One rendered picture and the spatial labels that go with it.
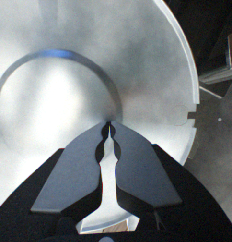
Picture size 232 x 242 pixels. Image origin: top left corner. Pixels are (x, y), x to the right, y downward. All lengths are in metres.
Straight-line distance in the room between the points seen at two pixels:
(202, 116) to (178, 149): 0.18
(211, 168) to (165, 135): 1.11
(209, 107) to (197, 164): 0.87
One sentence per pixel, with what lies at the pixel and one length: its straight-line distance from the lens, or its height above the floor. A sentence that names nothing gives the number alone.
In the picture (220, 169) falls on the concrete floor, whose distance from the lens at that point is 1.31.
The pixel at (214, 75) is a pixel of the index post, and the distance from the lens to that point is 0.24.
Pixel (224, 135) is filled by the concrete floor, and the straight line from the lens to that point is 1.25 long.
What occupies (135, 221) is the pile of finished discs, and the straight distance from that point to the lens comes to 0.74.
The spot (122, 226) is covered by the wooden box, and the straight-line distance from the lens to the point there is 0.80.
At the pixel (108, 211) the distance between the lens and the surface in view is 0.20.
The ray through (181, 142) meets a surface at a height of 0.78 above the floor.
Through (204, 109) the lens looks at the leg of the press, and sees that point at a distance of 0.35.
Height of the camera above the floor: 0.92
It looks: 84 degrees down
